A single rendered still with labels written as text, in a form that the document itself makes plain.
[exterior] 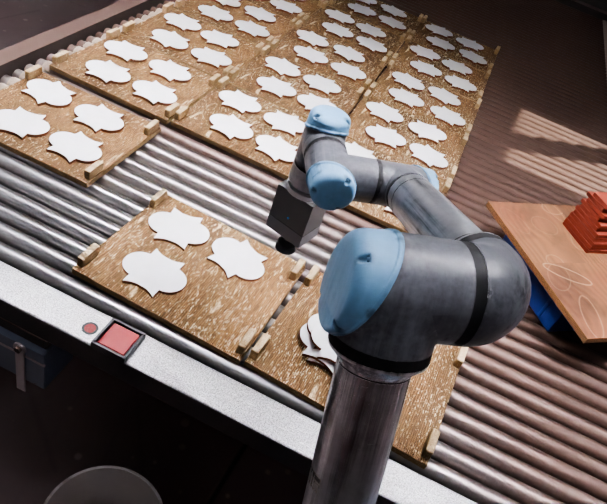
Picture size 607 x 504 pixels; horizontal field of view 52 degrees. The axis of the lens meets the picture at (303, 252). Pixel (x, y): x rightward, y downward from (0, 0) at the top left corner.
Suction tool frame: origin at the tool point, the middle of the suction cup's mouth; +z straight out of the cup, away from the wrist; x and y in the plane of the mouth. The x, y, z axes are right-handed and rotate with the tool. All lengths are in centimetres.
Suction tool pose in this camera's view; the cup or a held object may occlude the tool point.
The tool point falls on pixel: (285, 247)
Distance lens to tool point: 125.6
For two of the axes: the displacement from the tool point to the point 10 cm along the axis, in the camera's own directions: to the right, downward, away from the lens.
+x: -5.8, 4.1, -7.0
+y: -7.7, -5.6, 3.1
